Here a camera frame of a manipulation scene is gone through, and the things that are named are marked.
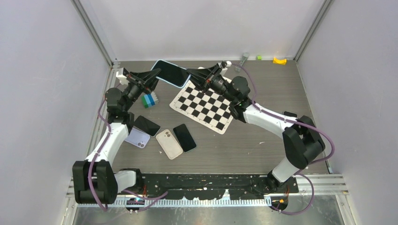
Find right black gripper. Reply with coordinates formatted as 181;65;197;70
184;66;236;104

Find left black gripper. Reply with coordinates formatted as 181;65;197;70
123;69;163;112

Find lavender phone case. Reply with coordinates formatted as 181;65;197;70
124;128;151;149

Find cream phone case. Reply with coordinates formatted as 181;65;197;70
155;129;183;160

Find black phone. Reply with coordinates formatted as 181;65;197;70
283;111;298;118

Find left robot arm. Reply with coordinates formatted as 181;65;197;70
72;68;161;210

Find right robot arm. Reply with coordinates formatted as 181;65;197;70
187;61;325;192

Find green blue brick stack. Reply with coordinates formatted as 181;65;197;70
141;91;159;108

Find black white checkerboard mat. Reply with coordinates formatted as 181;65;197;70
169;80;233;135

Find yellow arch block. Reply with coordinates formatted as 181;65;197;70
273;57;287;65

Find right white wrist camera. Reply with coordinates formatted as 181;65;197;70
220;61;232;76

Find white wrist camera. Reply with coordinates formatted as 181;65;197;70
115;68;128;85
220;61;232;76

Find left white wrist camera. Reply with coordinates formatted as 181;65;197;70
115;68;128;85

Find grey metal bracket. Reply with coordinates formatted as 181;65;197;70
235;52;250;73

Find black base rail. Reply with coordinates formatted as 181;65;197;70
128;173;299;200

